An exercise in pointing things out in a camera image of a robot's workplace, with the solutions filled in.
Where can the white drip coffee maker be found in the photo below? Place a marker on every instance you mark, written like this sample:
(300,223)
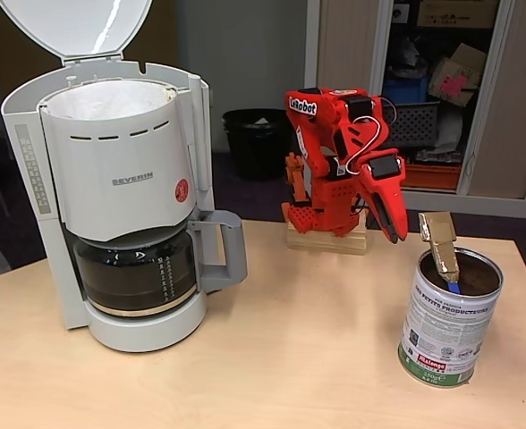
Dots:
(111,152)

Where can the wooden base block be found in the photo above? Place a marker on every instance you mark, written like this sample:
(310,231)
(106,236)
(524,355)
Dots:
(325,246)

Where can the red robot arm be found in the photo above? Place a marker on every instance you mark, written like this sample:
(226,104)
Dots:
(325,111)

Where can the white paper coffee filter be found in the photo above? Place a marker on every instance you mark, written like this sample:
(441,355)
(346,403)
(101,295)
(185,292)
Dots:
(111,100)

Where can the white coffee tin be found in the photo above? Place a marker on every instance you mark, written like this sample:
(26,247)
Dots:
(444,330)

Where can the beige open storage cabinet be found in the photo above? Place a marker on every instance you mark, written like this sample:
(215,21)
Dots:
(343,44)

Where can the cardboard box pink sticker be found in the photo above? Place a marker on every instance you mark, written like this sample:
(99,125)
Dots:
(451,82)

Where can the orange plastic crate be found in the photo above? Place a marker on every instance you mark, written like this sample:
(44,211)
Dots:
(433,176)

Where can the black trash bin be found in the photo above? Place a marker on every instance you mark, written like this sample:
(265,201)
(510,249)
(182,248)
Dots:
(254,147)

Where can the brown cardboard box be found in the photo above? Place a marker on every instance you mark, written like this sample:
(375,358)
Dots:
(460,13)

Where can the white plastic coffee maker lid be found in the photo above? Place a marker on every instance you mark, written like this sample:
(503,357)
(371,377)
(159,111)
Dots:
(66,22)

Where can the white paper sheets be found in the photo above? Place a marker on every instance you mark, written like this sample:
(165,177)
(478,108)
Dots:
(451,129)

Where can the large blue plastic crate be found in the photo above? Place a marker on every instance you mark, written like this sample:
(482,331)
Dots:
(401,91)

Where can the grey perforated metal basket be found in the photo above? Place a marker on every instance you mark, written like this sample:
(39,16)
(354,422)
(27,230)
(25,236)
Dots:
(417,125)

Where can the orange clamp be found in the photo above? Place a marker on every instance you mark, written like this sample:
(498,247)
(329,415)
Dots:
(295,174)

